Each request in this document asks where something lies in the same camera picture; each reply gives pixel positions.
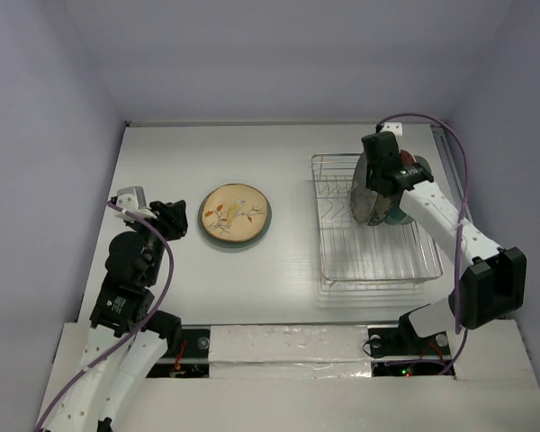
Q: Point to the right side aluminium rail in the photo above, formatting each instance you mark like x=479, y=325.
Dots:
x=450, y=182

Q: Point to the dark blue patterned plate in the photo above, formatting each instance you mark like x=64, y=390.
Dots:
x=382, y=207

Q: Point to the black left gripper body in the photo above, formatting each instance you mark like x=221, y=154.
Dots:
x=150, y=220

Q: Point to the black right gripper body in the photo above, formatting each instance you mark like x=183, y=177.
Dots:
x=382, y=150

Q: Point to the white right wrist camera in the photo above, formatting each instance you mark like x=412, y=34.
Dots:
x=394, y=127

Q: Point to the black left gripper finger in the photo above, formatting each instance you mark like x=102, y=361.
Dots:
x=179, y=203
x=157, y=215

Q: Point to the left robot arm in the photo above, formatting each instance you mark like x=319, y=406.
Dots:
x=128, y=333

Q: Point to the foil covered front panel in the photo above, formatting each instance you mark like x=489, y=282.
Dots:
x=288, y=352

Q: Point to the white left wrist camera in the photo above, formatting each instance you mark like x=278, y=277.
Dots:
x=130, y=199

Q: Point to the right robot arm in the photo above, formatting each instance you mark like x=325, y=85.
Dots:
x=489, y=280

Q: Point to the red plate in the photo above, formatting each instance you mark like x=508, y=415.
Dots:
x=407, y=159

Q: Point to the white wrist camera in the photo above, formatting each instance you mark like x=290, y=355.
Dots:
x=394, y=127
x=130, y=199

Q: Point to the teal blue plate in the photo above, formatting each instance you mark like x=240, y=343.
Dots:
x=235, y=227

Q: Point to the grey crane pattern plate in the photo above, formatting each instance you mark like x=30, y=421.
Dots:
x=363, y=200

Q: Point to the beige bird plate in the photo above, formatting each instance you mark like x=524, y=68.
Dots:
x=227, y=194

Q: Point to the green floral plate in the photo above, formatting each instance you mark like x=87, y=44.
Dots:
x=397, y=216

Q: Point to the metal wire dish rack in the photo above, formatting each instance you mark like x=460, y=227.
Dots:
x=355, y=253

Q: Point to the white back edge rail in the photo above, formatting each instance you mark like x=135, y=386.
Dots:
x=223, y=123

